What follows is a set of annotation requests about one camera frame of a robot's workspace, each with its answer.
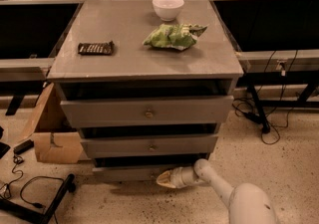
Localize grey top drawer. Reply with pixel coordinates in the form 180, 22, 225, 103
61, 96, 233, 128

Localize grey drawer cabinet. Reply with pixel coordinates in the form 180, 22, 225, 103
47, 0, 244, 169

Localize black table leg right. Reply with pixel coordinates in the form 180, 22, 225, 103
247, 83, 270, 133

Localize grey middle drawer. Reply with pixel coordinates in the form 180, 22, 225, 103
81, 134, 217, 158

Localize black metal stand left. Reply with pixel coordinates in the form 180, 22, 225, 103
0, 173, 77, 224

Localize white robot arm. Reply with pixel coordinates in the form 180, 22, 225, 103
157, 159, 279, 224

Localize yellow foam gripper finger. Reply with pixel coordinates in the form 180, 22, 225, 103
157, 170, 176, 188

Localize green chip bag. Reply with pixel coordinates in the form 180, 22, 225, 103
143, 24, 207, 51

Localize black cables on floor right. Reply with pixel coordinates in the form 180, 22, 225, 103
231, 50, 300, 146

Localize dark brown snack packet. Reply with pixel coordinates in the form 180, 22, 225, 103
78, 42, 114, 56

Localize grey drawer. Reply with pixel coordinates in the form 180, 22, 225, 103
93, 153, 208, 183
81, 134, 217, 158
61, 96, 233, 128

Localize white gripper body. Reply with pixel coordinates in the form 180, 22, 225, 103
172, 166, 198, 188

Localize grey bottom drawer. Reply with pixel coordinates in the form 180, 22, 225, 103
93, 153, 208, 183

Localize black cable on floor left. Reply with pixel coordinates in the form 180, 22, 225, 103
0, 155, 66, 224

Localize white ceramic bowl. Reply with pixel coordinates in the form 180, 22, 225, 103
153, 0, 184, 21

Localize brown cardboard box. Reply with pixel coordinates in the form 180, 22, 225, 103
20, 84, 83, 164

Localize black rectangular device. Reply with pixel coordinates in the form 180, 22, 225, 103
13, 139, 34, 155

